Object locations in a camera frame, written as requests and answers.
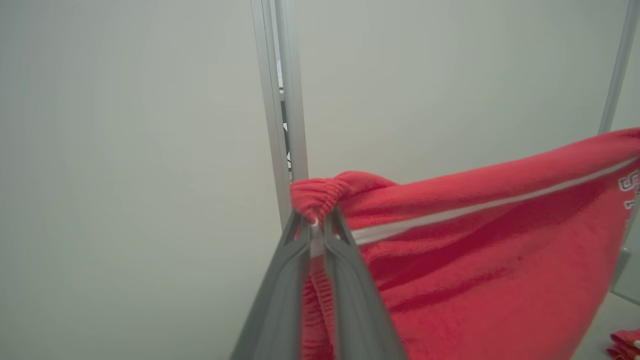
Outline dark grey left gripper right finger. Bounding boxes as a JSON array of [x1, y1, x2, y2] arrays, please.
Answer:
[[322, 205, 408, 360]]

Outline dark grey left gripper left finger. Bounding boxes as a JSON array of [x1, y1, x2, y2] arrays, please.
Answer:
[[230, 210, 313, 360]]

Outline red shorts with white trim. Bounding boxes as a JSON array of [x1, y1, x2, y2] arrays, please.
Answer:
[[290, 127, 640, 360]]

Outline red jersey with white sleeves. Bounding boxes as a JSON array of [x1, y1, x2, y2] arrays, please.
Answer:
[[607, 327, 640, 360]]

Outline grey metal partition post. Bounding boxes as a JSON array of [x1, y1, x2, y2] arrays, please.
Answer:
[[250, 0, 309, 231]]

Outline slim grey metal frame post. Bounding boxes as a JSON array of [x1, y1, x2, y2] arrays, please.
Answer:
[[597, 0, 640, 303]]

